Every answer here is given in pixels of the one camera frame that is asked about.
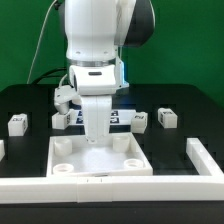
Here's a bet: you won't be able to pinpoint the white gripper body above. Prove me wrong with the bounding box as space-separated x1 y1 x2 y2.
69 63 129 142

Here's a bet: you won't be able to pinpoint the white square tabletop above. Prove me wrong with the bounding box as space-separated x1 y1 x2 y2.
46 132 153 177

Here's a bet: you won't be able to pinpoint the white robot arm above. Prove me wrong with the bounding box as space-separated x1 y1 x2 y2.
60 0 155 143

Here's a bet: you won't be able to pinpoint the tag marker sheet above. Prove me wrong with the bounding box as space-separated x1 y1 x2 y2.
70 109 136 126

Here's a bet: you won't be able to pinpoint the white block left edge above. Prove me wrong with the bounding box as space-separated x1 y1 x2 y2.
0 140 5 162

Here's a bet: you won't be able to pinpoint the white U-shaped obstacle fence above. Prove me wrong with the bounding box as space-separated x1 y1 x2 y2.
0 138 224 204

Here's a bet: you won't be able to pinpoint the black cables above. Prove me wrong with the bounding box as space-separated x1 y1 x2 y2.
31 67 69 85

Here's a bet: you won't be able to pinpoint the white cable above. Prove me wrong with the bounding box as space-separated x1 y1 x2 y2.
26 0 61 85

